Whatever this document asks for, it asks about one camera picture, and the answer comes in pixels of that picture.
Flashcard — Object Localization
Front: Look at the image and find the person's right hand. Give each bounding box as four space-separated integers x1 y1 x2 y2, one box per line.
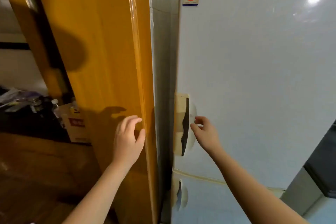
190 115 223 155

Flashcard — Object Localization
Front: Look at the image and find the person's left hand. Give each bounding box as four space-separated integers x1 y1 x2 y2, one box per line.
112 115 146 169

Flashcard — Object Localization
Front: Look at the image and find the white refrigerator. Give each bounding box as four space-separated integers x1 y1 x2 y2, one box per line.
170 0 336 224

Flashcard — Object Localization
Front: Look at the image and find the person's right forearm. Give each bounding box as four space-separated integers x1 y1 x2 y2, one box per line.
210 145 310 224

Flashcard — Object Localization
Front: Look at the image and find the person's left forearm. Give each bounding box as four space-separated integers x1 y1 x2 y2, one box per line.
63 162 132 224

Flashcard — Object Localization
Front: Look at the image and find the cardboard box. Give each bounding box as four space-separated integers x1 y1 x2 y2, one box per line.
60 102 92 144

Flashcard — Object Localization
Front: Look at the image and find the small clear plastic bottle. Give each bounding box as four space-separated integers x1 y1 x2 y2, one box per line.
51 99 60 117

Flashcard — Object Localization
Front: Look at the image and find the orange wooden door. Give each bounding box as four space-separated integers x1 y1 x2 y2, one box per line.
0 0 159 224

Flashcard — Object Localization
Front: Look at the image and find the white sink base cabinet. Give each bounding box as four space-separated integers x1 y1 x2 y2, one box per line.
280 167 324 216

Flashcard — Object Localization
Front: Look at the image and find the crumpled plastic bag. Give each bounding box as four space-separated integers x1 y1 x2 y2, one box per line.
0 87 47 113

